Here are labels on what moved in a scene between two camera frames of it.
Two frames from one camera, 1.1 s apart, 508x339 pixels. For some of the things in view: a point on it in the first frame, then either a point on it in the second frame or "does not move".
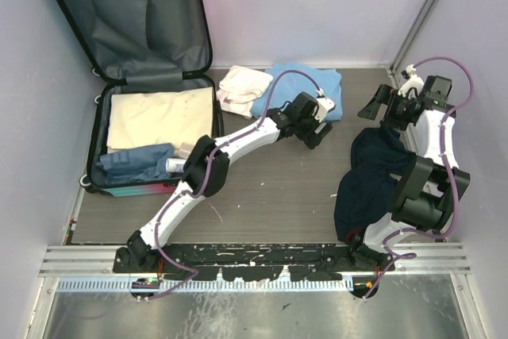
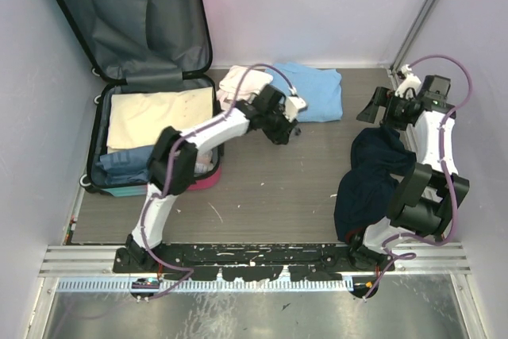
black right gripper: [385, 94] does not move
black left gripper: [317, 138] to [282, 133]
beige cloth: [170, 117] does not move
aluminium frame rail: [97, 260] does not move
